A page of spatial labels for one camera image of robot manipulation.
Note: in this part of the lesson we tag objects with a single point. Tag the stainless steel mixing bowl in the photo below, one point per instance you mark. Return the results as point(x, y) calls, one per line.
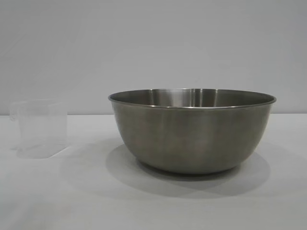
point(192, 139)

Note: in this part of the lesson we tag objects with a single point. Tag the translucent plastic measuring cup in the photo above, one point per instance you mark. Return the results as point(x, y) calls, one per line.
point(43, 129)

